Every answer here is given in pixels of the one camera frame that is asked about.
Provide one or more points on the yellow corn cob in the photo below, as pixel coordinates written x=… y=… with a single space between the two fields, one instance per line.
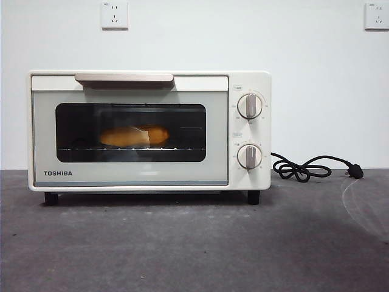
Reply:
x=118 y=137

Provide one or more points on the cream Toshiba toaster oven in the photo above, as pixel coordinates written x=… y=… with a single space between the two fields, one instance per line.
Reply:
x=250 y=130

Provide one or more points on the cream timer knob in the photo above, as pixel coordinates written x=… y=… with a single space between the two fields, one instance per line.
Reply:
x=249 y=157

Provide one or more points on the cream temperature knob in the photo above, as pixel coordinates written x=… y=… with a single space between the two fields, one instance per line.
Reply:
x=249 y=106

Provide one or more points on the white wall socket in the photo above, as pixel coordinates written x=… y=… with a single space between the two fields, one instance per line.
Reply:
x=377 y=16
x=115 y=15

